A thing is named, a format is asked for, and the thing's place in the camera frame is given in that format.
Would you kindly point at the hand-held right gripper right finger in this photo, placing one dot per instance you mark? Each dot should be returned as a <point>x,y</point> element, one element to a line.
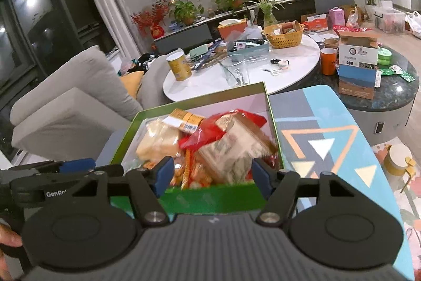
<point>259,179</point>

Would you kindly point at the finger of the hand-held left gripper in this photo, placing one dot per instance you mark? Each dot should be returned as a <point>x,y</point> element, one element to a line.
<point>77,165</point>
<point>33,190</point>

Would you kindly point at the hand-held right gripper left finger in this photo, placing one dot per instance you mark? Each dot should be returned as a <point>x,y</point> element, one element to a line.
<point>164,174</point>

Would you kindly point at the pale beige snack bag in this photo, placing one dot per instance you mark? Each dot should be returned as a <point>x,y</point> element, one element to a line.
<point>158,142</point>

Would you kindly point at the red bag of beige crackers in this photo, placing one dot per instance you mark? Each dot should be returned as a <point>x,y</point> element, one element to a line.
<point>230,142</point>

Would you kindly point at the green cardboard box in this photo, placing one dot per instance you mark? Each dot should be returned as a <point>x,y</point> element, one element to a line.
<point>213,198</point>

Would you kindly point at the yellow label packet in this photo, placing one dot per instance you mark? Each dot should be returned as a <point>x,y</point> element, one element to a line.
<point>184,119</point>

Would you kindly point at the person's left hand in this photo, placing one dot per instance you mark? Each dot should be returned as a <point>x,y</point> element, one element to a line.
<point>10,236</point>

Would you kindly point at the grey sofa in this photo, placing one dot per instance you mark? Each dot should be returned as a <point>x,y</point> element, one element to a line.
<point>65,103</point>

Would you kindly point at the yellow cushion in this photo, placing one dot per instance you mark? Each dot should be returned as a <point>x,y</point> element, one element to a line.
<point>131,83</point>

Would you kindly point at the yellow canister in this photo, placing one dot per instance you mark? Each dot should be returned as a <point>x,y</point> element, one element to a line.
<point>179,67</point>

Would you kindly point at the scissors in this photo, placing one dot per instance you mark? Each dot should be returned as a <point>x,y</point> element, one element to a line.
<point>273,71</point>

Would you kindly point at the clear glass cup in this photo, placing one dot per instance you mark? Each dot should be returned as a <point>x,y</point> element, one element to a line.
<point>235,68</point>

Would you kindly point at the dark clothes pile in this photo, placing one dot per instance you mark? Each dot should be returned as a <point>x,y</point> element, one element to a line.
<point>146,61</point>

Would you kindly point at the white round table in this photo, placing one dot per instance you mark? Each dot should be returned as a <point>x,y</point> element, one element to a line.
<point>296,70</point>

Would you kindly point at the white tape roll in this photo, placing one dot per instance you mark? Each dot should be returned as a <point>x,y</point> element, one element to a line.
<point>284,63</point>

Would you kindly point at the blue printed long box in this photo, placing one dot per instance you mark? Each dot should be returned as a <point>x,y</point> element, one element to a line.
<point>207,57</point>

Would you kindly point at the mint green pouch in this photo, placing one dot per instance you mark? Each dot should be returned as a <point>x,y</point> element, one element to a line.
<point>199,51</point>

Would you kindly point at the teal tray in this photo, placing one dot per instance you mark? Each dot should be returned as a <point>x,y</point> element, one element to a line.
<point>250,47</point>

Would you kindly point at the orange cup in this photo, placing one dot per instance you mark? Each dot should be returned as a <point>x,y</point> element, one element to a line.
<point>328,62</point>

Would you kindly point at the grey television cabinet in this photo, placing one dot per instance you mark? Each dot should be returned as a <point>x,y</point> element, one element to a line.
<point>184,35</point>

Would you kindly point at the yellow wicker basket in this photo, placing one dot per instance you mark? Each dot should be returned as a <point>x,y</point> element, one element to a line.
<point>284,37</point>

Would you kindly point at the blue white cardboard box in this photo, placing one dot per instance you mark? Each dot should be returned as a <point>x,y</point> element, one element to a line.
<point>358,70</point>

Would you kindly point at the dark marble round table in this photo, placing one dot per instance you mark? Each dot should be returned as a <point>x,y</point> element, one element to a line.
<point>388,100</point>

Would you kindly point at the orange tissue box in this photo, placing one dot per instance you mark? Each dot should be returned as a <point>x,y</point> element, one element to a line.
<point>233,30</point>

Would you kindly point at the brown paper cup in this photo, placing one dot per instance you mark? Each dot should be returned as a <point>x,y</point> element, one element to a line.
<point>331,44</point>

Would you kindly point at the floral rug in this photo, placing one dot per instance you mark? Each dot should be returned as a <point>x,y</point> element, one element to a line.
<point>411,212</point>

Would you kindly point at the red flower decoration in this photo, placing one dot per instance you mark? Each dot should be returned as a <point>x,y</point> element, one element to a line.
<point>149,17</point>

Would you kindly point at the glass vase with plant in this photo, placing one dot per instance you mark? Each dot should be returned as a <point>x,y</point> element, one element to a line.
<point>269,16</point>

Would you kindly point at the white curtain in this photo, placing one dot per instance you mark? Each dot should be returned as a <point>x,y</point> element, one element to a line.
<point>105,4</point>

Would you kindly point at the orange printed carton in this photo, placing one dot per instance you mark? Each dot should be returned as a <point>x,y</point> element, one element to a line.
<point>315,25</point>

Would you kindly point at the green packets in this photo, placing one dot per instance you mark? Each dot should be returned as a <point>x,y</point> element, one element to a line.
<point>398,73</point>

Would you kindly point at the green round tin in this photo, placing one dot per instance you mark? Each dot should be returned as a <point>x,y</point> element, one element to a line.
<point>384,57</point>

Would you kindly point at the pink box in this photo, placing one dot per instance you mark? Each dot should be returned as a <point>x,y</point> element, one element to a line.
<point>336,17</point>

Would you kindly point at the clear storage box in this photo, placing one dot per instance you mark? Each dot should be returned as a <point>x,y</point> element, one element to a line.
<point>389,21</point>

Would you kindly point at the white plastic bag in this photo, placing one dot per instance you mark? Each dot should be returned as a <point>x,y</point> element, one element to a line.
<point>414,24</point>

